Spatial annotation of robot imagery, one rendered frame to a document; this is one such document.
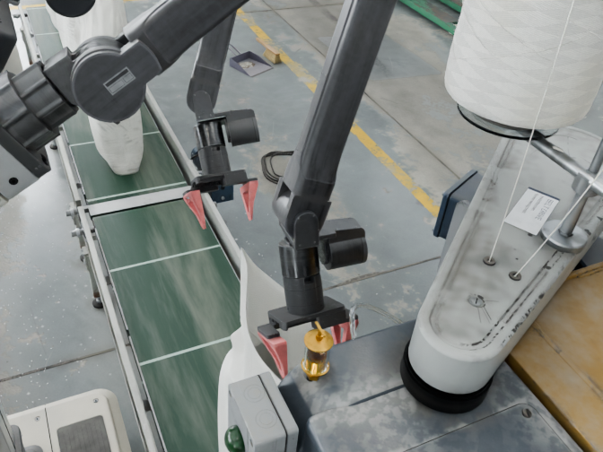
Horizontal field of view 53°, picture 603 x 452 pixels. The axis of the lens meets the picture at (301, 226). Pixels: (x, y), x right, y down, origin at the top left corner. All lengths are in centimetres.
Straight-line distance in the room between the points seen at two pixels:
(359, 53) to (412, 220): 233
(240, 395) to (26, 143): 36
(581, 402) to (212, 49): 88
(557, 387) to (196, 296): 150
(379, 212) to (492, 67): 245
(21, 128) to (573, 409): 64
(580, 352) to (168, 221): 181
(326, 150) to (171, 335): 122
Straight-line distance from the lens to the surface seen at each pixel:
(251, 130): 122
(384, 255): 284
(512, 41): 66
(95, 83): 70
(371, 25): 79
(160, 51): 72
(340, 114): 80
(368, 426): 61
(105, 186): 255
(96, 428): 192
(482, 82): 68
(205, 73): 121
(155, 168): 263
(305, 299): 89
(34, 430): 196
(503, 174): 83
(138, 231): 230
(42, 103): 73
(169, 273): 212
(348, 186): 324
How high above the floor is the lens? 184
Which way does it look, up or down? 39 degrees down
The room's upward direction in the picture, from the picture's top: 6 degrees clockwise
